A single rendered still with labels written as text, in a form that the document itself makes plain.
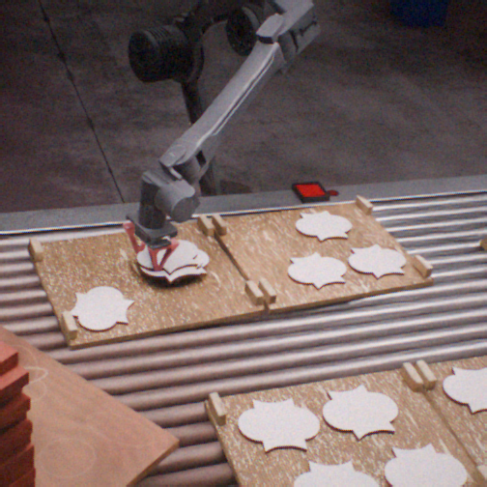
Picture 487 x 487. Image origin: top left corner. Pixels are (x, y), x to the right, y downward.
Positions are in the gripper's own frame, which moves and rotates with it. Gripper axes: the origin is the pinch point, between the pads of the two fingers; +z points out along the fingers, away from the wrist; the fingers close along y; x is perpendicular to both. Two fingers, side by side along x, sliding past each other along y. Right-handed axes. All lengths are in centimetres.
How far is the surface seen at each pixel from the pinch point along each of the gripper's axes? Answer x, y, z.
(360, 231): 55, 9, 4
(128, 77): 172, -270, 94
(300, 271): 30.1, 15.1, 3.2
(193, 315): 1.2, 15.3, 4.7
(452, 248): 73, 23, 5
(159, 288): 0.3, 4.4, 4.7
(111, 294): -10.1, 2.3, 4.0
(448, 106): 321, -164, 91
